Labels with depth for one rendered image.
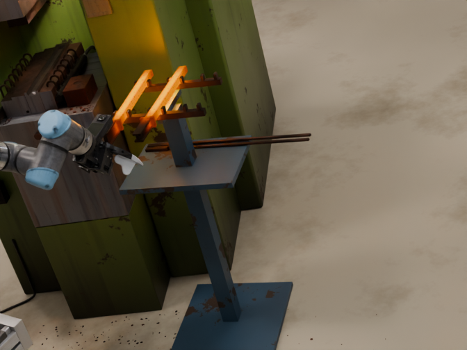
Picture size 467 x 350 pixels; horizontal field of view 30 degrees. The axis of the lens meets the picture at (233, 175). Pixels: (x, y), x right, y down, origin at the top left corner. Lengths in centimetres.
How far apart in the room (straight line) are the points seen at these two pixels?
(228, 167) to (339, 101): 192
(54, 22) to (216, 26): 64
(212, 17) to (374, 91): 146
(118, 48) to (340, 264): 122
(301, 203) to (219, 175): 113
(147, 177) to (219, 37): 84
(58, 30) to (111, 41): 47
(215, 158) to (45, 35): 101
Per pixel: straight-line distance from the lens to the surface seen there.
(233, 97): 368
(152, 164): 302
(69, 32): 357
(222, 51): 359
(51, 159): 222
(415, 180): 394
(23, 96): 319
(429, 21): 548
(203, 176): 286
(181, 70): 298
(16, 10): 305
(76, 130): 225
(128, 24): 312
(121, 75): 321
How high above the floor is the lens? 215
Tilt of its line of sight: 30 degrees down
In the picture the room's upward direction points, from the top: 15 degrees counter-clockwise
